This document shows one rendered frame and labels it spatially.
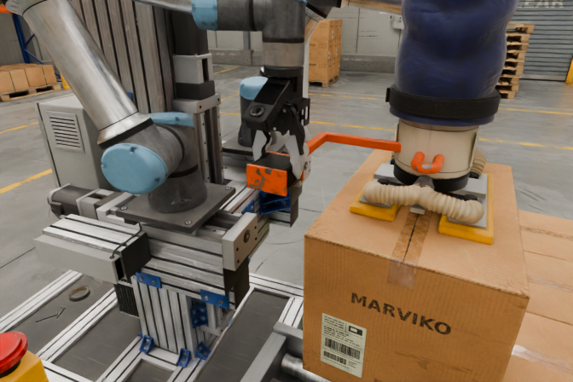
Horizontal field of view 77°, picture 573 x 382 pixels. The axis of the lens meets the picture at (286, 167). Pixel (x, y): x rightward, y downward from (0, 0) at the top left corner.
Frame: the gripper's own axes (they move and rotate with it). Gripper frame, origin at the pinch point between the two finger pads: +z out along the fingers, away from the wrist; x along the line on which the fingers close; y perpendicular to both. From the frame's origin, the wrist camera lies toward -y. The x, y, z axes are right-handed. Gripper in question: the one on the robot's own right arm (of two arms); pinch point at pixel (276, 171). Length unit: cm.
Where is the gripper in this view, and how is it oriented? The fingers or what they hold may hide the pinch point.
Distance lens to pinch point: 71.8
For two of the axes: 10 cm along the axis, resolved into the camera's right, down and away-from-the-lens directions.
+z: -0.2, 9.2, 3.8
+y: 4.6, -3.3, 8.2
